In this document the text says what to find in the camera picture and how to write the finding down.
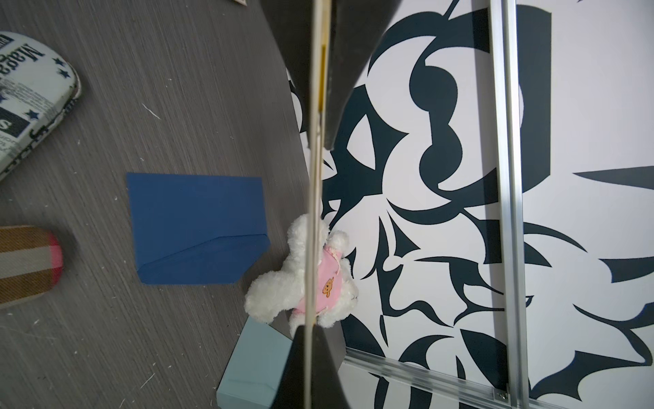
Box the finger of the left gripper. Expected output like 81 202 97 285
261 0 313 122
324 0 400 150

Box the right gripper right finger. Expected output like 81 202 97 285
313 325 350 409

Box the cream envelope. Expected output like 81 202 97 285
304 0 332 408

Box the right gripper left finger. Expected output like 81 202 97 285
271 325 305 409

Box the light blue envelope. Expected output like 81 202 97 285
216 318 292 409

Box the white plush bear pink shirt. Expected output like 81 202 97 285
244 213 359 338

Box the white black patterned glasses case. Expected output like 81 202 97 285
1 31 83 180

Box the brown plaid glasses case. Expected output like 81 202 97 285
1 226 63 308

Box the dark blue envelope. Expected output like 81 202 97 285
126 173 270 286

